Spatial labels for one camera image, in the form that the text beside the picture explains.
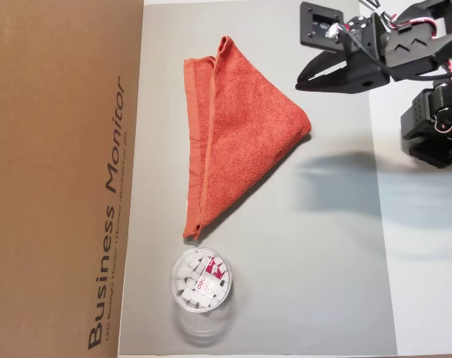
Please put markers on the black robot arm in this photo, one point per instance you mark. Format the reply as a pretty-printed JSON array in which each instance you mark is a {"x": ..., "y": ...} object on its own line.
[{"x": 427, "y": 108}]

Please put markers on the orange terry towel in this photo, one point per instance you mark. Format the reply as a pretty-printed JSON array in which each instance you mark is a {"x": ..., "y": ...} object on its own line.
[{"x": 241, "y": 130}]

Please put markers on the brown cardboard monitor box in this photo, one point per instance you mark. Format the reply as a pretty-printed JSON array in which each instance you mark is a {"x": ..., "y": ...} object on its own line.
[{"x": 54, "y": 168}]

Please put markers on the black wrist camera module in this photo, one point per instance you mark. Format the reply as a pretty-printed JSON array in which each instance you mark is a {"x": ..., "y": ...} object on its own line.
[{"x": 323, "y": 24}]

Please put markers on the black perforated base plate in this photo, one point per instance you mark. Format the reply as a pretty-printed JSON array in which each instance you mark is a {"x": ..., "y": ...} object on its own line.
[{"x": 435, "y": 156}]

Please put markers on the grey paper mat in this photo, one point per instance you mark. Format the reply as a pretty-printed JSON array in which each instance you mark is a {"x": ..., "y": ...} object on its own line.
[{"x": 285, "y": 279}]

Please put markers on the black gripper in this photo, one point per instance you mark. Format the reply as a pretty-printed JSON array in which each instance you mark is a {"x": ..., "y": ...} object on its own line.
[{"x": 354, "y": 76}]

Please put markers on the clear jar of white erasers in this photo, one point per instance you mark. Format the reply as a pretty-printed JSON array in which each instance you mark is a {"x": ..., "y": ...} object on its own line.
[{"x": 201, "y": 279}]

